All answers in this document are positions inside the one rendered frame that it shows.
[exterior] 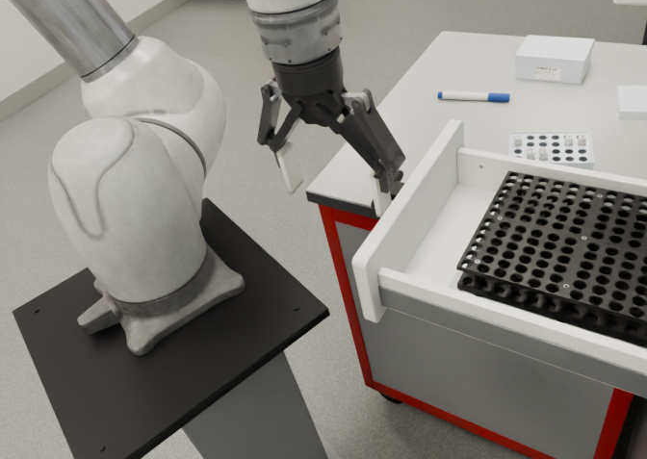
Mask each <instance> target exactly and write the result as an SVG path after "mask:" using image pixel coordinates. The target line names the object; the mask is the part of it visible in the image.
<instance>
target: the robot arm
mask: <svg viewBox="0 0 647 459"><path fill-rule="evenodd" d="M9 1H10V2H11V3H12V4H13V5H14V6H15V7H16V8H17V9H18V10H19V11H20V13H21V14H22V15H23V16H24V17H25V18H26V19H27V20H28V21H29V22H30V23H31V24H32V26H33V27H34V28H35V29H36V30H37V31H38V32H39V33H40V34H41V35H42V36H43V38H44V39H45V40H46V41H47V42H48V43H49V44H50V45H51V46H52V47H53V48H54V49H55V51H56V52H57V53H58V54H59V55H60V56H61V57H62V58H63V59H64V60H65V61H66V63H67V64H68V65H69V66H70V67H71V68H72V69H73V70H74V71H75V72H76V73H77V74H78V75H79V77H80V78H81V79H82V80H83V81H82V83H81V92H82V101H83V105H84V106H85V108H86V109H87V111H88V112H89V114H90V116H91V120H88V121H85V122H83V123H81V124H79V125H77V126H75V127H74V128H72V129H71V130H69V131H68V132H67V133H66V134H64V135H63V137H62V138H61V139H60V140H59V142H58V143H57V145H56V147H55V149H54V150H53V152H52V154H51V156H50V159H49V163H48V184H49V191H50V196H51V200H52V203H53V206H54V209H55V212H56V215H57V217H58V219H59V221H60V223H61V225H62V226H63V228H64V230H65V232H66V234H67V236H68V238H69V239H70V241H71V243H72V244H73V246H74V247H75V249H76V251H77V252H78V254H79V255H80V257H81V258H82V260H83V261H84V263H85V264H86V265H87V267H88V268H89V269H90V271H91V272H92V274H93V275H94V276H95V277H96V280H95V281H94V287H95V288H96V289H97V291H98V292H99V293H100V294H102V295H103V297H102V298H101V299H99V300H98V301H97V302H96V303H95V304H93V305H92V306H91V307H90V308H89V309H88V310H87V311H86V312H85V313H83V314H82V315H81V316H80V317H79V318H78V319H77V320H78V322H79V324H80V325H83V331H84V332H85V333H86V334H87V335H90V334H92V333H95V332H97V331H100V330H102V329H105V328H107V327H110V326H112V325H115V324H117V323H120V324H121V326H122V327H123V329H124V331H125V333H126V340H127V346H128V348H129V350H130V351H131V352H132V354H134V355H136V356H141V355H144V354H145V353H147V352H148V351H150V350H151V349H152V348H153V347H154V346H155V345H156V344H157V343H158V342H159V341H161V340H162V339H163V338H164V337H166V336H167V335H169V334H171V333H172V332H174V331H175V330H177V329H178V328H180V327H182V326H183V325H185V324H186V323H188V322H189V321H191V320H192V319H195V318H196V317H198V316H199V315H201V314H202V313H204V312H206V311H207V310H209V309H210V308H212V307H213V306H215V305H217V304H218V303H220V302H221V301H223V300H225V299H226V298H229V297H232V296H235V295H237V294H239V293H241V292H242V291H243V290H244V288H245V286H246V284H245V281H244V279H243V277H242V275H241V274H239V273H237V272H235V271H233V270H232V269H230V268H229V267H228V266H227V265H226V264H225V263H224V262H223V260H222V259H221V258H220V257H219V256H218V255H217V253H216V252H215V251H214V250H213V249H212V248H211V247H210V245H209V244H208V243H207V242H206V241H205V240H204V237H203V235H202V232H201V228H200V225H199V221H200V219H201V205H202V193H203V184H204V181H205V179H206V178H207V176H208V174H209V172H210V170H211V168H212V166H213V164H214V161H215V159H216V157H217V155H218V152H219V149H220V144H221V141H222V137H223V133H224V128H225V121H226V109H225V102H224V98H223V94H222V92H221V89H220V87H219V85H218V83H217V82H216V80H215V79H214V77H213V76H212V75H211V74H210V73H209V72H208V71H207V70H206V69H205V68H203V67H202V66H201V65H199V64H197V63H195V62H193V61H191V60H188V59H185V58H183V57H181V56H180V55H178V54H177V53H176V52H175V51H173V50H172V49H171V48H169V47H168V46H167V45H166V44H165V43H164V42H163V41H161V40H159V39H156V38H150V37H145V36H139V37H136V36H135V34H134V33H133V32H132V31H131V29H130V28H129V27H128V26H127V25H126V23H125V22H124V21H123V20H122V18H121V17H120V16H119V15H118V13H117V12H116V11H115V10H114V8H113V7H112V6H111V5H110V3H109V2H108V1H107V0H9ZM246 1H247V4H248V7H249V13H250V17H251V19H252V20H253V24H254V27H255V31H256V34H257V37H258V41H259V44H260V48H261V51H262V54H263V55H264V56H265V57H266V59H268V60H270V61H272V68H273V71H274V75H275V77H272V78H271V79H270V80H269V81H268V82H267V83H266V84H265V85H264V86H263V87H261V94H262V99H263V106H262V113H261V118H260V124H259V130H258V136H257V142H258V143H259V144H260V145H267V146H269V147H270V150H271V151H272V152H273V154H274V157H275V158H276V162H277V165H278V167H279V168H281V170H282V173H283V176H284V179H285V183H286V186H287V189H288V192H289V193H290V194H293V193H294V192H295V191H296V190H297V189H298V187H299V186H300V185H301V184H302V183H303V182H304V181H303V178H302V174H301V171H300V167H299V163H298V157H297V153H296V150H295V147H294V144H293V142H292V141H291V140H288V141H287V142H286V140H287V139H288V138H289V137H290V136H291V134H292V132H293V131H294V129H295V128H296V126H297V125H298V123H299V121H300V120H301V119H302V120H303V121H304V122H305V124H317V125H320V126H322V127H329V128H330V129H331V130H332V131H333V132H334V133H335V134H336V135H341V136H342V137H343V138H344V139H345V140H346V141H347V143H348V144H349V145H350V146H351V147H352V148H353V149H354V150H355V151H356V152H357V153H358V154H359V156H360V157H361V158H362V159H363V160H364V161H365V162H366V163H367V164H368V165H369V166H370V167H371V168H372V170H371V171H370V173H369V176H370V181H371V187H372V192H373V198H374V203H375V212H376V216H377V217H382V216H383V215H384V213H385V212H386V210H387V209H388V207H389V206H390V205H391V203H392V201H391V195H390V190H391V189H392V188H393V186H394V179H393V173H396V172H397V171H398V170H399V168H400V167H401V165H402V164H403V163H404V161H405V160H406V157H405V155H404V154H403V152H402V150H401V148H400V146H399V145H398V143H397V142H396V140H395V138H394V137H393V135H392V133H391V132H390V130H389V129H388V127H387V125H386V124H385V122H384V121H383V119H382V117H381V116H380V114H379V112H378V111H377V109H376V108H375V103H374V99H373V97H372V93H371V92H370V90H369V89H362V90H361V91H360V92H359V93H350V92H347V90H346V89H345V87H344V84H343V75H344V69H343V64H342V59H341V53H340V48H339V44H340V42H341V41H342V39H343V34H344V33H343V27H342V21H341V15H340V11H339V5H338V0H246ZM282 97H283V99H284V100H285V101H286V102H287V104H288V105H289V106H290V107H291V110H290V111H289V112H288V114H287V116H286V117H285V120H284V122H283V124H282V125H281V127H280V129H279V130H278V132H277V133H275V129H276V124H277V120H278V115H279V110H280V105H281V100H282ZM341 114H342V115H343V116H344V119H343V120H342V121H341V122H340V123H339V122H338V121H337V119H338V118H339V116H340V115H341ZM285 142H286V143H285ZM84 326H85V327H84Z"/></svg>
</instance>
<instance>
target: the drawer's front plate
mask: <svg viewBox="0 0 647 459"><path fill-rule="evenodd" d="M459 147H463V148H464V123H463V121H462V120H456V119H451V120H450V121H449V122H448V124H447V125H446V127H445V128H444V129H443V131H442V132H441V134H440V135H439V137H438V138H437V139H436V141H435V142H434V144H433V145H432V146H431V148H430V149H429V151H428V152H427V153H426V155H425V157H424V158H423V159H422V160H421V162H420V163H419V164H418V166H417V167H416V169H415V170H414V171H413V173H412V174H411V176H410V177H409V179H408V180H407V181H406V183H405V184H404V186H403V187H402V189H401V190H400V192H399V193H398V195H397V196H396V197H395V199H394V200H393V202H392V203H391V205H390V206H389V207H388V209H387V210H386V212H385V213H384V215H383V216H382V217H381V219H380V220H379V222H378V223H377V224H376V226H375V228H374V229H373V231H372V232H371V233H370V235H369V236H368V238H367V239H366V240H365V241H364V242H363V244H362V245H361V247H360V248H359V249H358V251H357V252H356V254H355V255H354V257H353V259H352V268H353V272H354V277H355V281H356V285H357V290H358V293H359V297H360V302H361V306H362V310H363V315H364V318H365V319H368V320H371V321H373V322H379V321H380V320H381V318H382V316H383V315H384V313H385V311H386V310H387V307H384V306H382V305H381V300H380V295H379V289H378V286H379V281H378V276H377V273H378V272H379V270H380V269H381V268H389V269H391V270H394V271H398V272H401V273H403V272H404V270H405V268H406V267H407V265H408V263H409V262H410V260H411V259H412V257H413V255H414V254H415V252H416V250H417V249H418V247H419V246H420V244H421V242H422V241H423V239H424V237H425V236H426V234H427V232H428V230H429V229H430V227H431V226H432V224H433V222H434V221H435V220H436V218H437V217H438V215H439V214H440V212H441V210H442V209H443V207H444V205H445V204H446V202H447V201H448V199H449V197H450V196H451V194H452V192H453V190H454V189H455V187H456V185H457V184H458V176H457V150H458V149H459Z"/></svg>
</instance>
